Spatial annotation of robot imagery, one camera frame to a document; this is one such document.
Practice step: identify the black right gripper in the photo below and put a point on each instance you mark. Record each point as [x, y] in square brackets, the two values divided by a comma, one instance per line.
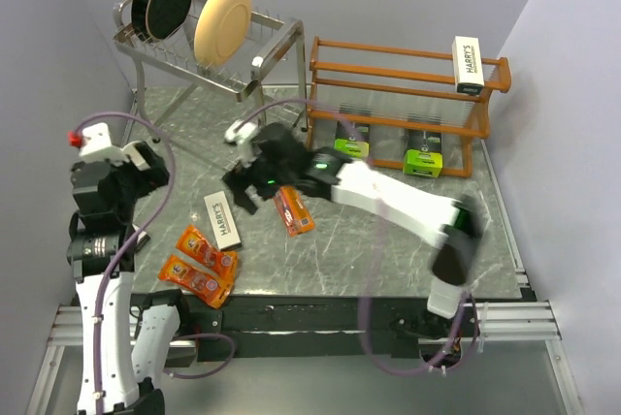
[240, 178]

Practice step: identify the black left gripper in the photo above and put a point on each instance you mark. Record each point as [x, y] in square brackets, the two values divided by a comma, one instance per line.
[147, 179]

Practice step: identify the orange razor blister pack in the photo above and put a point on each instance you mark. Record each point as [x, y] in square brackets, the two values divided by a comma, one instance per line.
[295, 216]

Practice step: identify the black green razor box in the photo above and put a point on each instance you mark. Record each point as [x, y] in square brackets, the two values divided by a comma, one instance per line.
[423, 153]
[355, 144]

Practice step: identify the white Harry's box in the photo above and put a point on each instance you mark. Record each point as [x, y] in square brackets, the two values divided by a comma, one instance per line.
[142, 239]
[224, 227]
[467, 65]

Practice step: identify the orange wooden shelf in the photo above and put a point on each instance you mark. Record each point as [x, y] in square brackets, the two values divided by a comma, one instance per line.
[395, 90]

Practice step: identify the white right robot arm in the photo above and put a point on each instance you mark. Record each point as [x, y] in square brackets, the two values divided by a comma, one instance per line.
[453, 227]

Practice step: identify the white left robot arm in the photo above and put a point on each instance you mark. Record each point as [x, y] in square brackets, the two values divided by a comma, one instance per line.
[119, 376]

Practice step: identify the chrome dish rack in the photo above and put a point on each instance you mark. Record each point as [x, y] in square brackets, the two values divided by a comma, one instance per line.
[268, 42]

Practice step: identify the beige round plate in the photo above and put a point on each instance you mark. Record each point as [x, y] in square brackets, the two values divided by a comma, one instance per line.
[220, 30]

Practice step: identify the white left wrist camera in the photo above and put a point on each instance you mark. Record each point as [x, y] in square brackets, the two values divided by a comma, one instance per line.
[95, 144]

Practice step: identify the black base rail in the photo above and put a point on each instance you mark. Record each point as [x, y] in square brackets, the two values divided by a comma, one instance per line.
[257, 326]

